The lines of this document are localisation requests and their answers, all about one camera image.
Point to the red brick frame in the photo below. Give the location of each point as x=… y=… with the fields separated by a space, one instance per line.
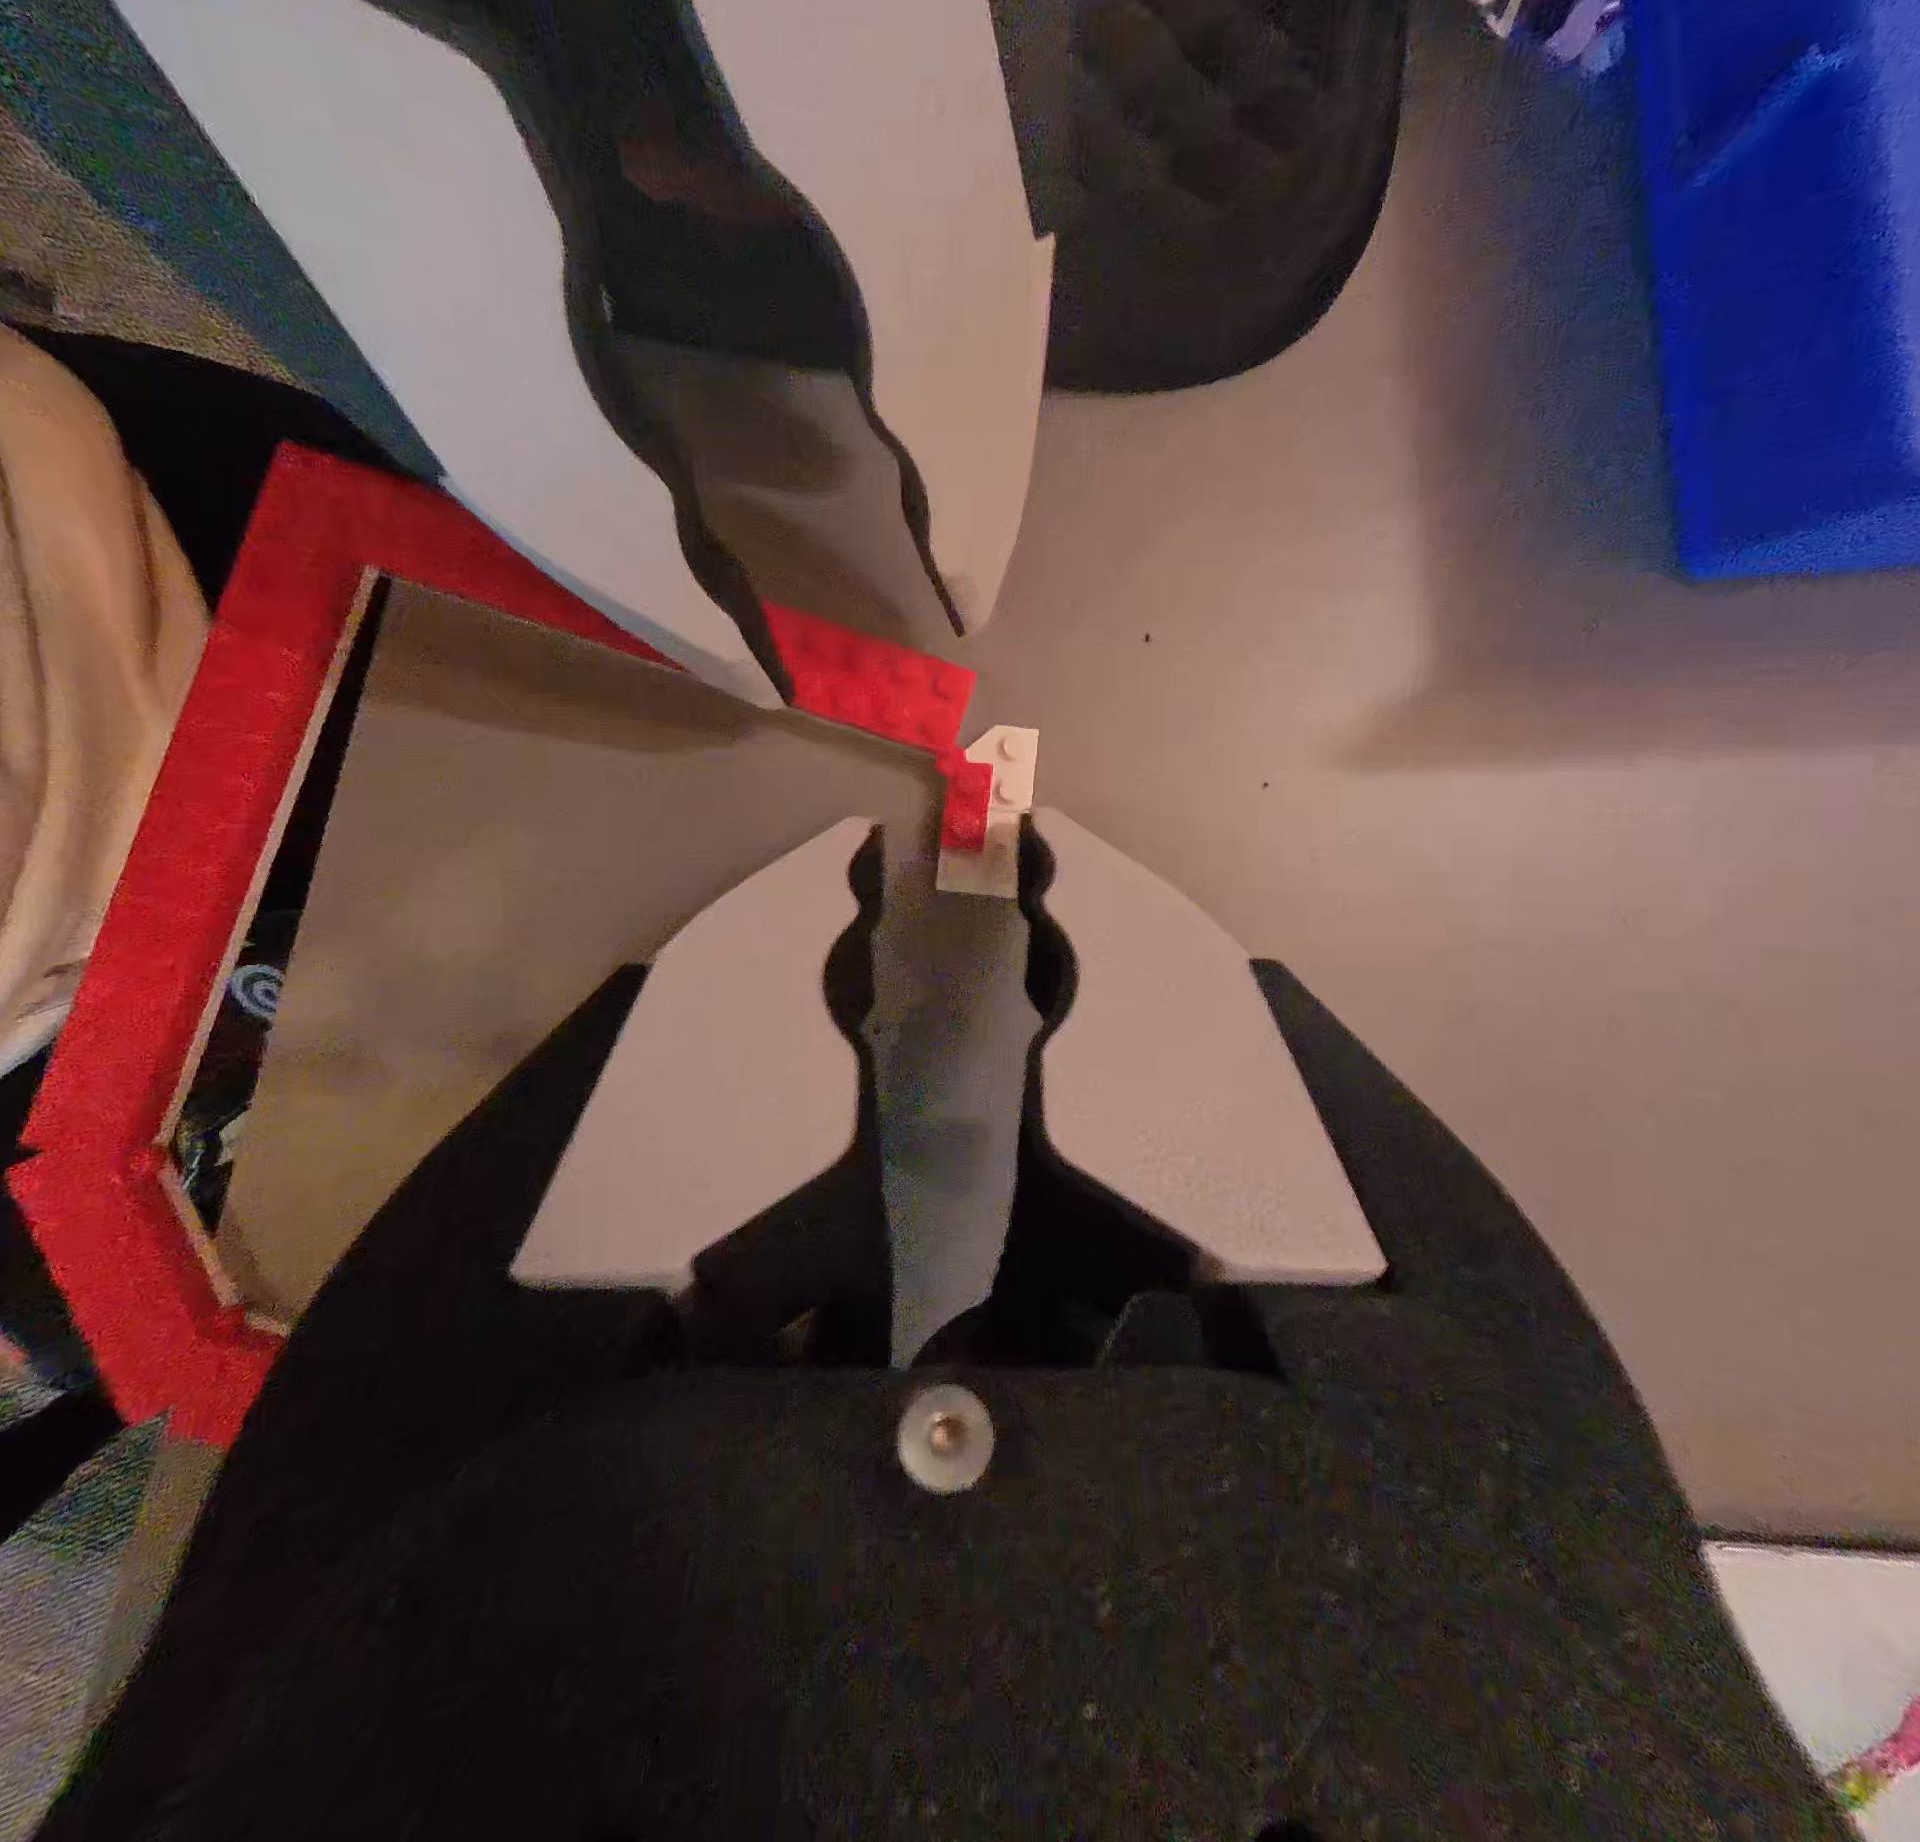
x=180 y=823

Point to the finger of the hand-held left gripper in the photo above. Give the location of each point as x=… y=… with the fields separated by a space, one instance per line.
x=900 y=147
x=391 y=221

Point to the white printed booklet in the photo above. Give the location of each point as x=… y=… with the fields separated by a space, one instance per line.
x=1830 y=1648

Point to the dark bag with white swirl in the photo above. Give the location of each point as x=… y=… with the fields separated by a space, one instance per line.
x=256 y=990

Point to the small white brick plate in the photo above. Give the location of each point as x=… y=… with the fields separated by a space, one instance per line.
x=1008 y=764

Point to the blue box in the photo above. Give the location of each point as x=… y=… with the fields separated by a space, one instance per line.
x=1785 y=252

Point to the purple brick piece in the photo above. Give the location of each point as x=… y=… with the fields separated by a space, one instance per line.
x=1585 y=11

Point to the beige desk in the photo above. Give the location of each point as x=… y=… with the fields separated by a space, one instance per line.
x=1425 y=974

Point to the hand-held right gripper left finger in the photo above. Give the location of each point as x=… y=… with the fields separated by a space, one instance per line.
x=705 y=1094

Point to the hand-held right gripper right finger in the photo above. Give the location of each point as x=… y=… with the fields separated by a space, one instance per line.
x=1186 y=1094

